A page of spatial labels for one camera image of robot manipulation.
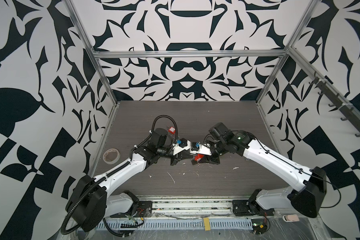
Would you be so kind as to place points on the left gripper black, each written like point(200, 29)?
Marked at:
point(177, 157)

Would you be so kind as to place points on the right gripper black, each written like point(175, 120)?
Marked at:
point(209, 159)

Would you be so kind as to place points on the red padlock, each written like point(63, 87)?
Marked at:
point(172, 130)
point(198, 157)

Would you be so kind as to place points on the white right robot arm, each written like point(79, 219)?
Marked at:
point(306, 189)

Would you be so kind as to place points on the yellow tape piece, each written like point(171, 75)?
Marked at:
point(207, 225)

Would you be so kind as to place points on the tape roll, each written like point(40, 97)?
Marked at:
point(111, 156)

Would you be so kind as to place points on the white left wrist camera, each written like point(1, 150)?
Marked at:
point(181, 145)

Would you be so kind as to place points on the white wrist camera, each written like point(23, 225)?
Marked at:
point(198, 148)
point(181, 145)

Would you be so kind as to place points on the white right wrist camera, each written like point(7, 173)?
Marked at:
point(198, 148)

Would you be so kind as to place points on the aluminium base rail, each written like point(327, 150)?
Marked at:
point(89, 214)

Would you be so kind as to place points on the pink object on rail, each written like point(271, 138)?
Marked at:
point(291, 218)

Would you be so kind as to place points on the aluminium cage frame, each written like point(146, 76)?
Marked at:
point(244, 63)

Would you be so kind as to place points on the wall hook rack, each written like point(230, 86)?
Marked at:
point(338, 101)

